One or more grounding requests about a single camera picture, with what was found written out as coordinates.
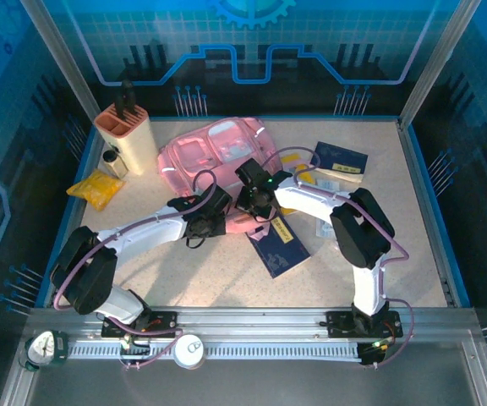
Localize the round dial gauge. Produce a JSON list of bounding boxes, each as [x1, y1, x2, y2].
[[23, 330, 69, 373]]

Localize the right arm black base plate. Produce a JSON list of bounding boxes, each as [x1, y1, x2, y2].
[[326, 310, 404, 339]]

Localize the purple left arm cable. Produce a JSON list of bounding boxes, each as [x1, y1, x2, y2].
[[52, 168, 218, 371]]

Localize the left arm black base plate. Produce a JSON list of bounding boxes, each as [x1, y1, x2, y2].
[[101, 310, 179, 339]]

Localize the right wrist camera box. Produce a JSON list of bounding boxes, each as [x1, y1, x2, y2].
[[235, 158, 270, 188]]

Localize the aluminium frame post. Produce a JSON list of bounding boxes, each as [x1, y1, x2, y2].
[[397, 0, 481, 128], [19, 0, 101, 123]]

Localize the white slotted cable duct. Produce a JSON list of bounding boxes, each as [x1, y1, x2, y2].
[[68, 341, 361, 361]]

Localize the blue notebook with cream label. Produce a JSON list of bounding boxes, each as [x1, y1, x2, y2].
[[309, 140, 369, 184]]

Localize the blue notebook with yellow label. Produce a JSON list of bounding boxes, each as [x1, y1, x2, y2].
[[245, 215, 311, 279]]

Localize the cream knife block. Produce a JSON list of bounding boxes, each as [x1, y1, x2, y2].
[[94, 104, 159, 177]]

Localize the pink student backpack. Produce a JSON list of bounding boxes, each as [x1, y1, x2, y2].
[[156, 117, 278, 236]]

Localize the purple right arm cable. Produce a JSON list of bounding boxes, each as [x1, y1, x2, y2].
[[262, 145, 416, 369]]

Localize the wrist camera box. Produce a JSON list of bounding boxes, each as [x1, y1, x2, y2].
[[203, 185, 234, 217], [235, 158, 270, 188]]

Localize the black knife handle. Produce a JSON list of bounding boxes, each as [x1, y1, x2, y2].
[[114, 80, 137, 118]]

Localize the yellow snack bag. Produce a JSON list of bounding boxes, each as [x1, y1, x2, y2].
[[65, 168, 126, 211]]

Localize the aluminium front beam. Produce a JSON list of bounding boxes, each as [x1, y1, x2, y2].
[[27, 307, 481, 344]]

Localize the small bottle with black cap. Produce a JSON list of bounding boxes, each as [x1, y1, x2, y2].
[[101, 148, 129, 178]]

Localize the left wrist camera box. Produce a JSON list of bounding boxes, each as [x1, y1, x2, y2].
[[203, 185, 234, 217]]

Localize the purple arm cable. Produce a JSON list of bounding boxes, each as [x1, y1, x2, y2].
[[262, 145, 416, 369], [52, 168, 218, 371]]

